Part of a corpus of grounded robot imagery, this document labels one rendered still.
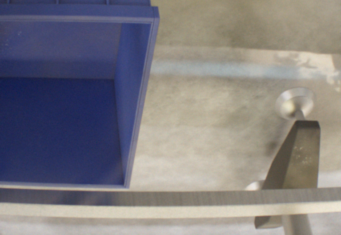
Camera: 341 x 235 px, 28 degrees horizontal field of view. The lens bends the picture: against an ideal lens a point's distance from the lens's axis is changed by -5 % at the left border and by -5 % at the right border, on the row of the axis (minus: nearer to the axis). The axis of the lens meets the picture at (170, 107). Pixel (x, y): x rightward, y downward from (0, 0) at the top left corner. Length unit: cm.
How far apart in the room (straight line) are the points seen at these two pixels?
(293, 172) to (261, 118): 12
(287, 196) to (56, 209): 35
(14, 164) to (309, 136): 49
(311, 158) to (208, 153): 21
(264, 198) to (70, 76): 35
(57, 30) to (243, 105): 36
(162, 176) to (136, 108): 47
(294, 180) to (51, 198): 42
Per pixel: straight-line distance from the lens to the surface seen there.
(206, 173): 135
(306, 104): 123
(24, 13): 78
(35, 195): 104
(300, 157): 120
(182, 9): 107
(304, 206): 112
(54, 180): 99
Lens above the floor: 83
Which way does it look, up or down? 43 degrees down
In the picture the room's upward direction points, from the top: 171 degrees clockwise
